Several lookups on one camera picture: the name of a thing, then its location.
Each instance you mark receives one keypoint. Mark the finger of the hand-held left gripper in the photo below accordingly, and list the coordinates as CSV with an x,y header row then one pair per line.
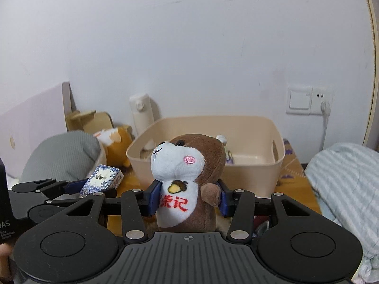
x,y
75,187
50,210

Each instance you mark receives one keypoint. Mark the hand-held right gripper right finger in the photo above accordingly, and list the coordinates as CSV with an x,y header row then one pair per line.
x,y
223,198

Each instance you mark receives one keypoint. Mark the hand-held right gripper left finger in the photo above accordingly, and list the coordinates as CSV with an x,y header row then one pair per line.
x,y
154,198

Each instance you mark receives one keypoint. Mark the blue white tissue pack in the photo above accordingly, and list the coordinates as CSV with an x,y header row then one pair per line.
x,y
102,179

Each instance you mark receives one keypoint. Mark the brown hamster plush toy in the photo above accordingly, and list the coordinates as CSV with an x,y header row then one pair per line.
x,y
183,165

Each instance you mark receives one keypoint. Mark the beige plastic container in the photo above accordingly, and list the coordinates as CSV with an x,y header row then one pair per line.
x,y
251,142

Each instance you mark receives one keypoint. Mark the grey pillow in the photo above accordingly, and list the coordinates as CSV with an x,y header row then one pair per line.
x,y
62,153

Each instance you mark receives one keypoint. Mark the purple packet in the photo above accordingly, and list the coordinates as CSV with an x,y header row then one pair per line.
x,y
229,157

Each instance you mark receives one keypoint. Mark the orange corgi plush toy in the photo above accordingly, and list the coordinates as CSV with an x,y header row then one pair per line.
x,y
115,145

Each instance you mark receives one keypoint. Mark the small white toy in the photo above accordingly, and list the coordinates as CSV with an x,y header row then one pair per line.
x,y
221,139

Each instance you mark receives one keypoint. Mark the pink headboard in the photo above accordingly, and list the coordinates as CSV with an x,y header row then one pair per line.
x,y
35,115

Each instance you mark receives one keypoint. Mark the blue striped blanket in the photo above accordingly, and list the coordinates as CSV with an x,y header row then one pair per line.
x,y
349,183

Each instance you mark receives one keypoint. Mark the white light switch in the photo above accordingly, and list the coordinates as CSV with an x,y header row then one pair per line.
x,y
299,100

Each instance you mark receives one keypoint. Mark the light wooden frame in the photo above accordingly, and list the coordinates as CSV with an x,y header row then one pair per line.
x,y
372,65

